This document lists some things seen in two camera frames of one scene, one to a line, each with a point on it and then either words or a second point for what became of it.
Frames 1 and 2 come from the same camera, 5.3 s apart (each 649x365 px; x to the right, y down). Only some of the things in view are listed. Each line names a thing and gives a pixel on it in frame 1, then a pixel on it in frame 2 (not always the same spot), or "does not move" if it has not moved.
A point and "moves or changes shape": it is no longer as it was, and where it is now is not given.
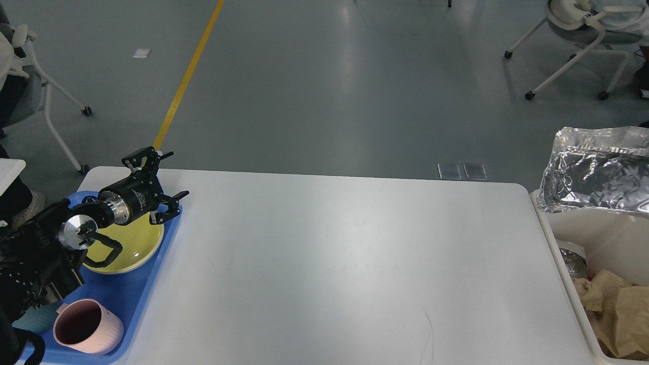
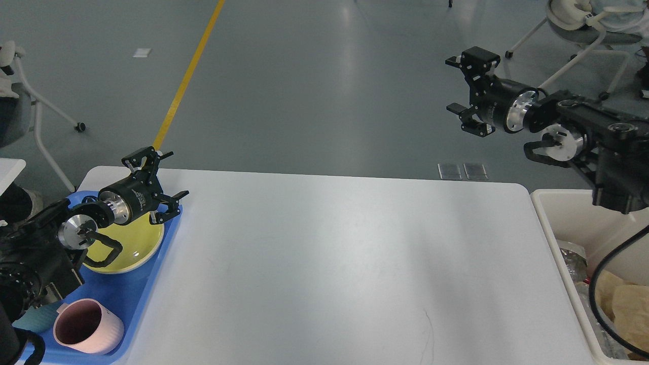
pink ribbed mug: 86,325 does not move
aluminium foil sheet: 604,168 moves or changes shape
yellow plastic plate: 140,239 does not move
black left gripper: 137,195 does not move
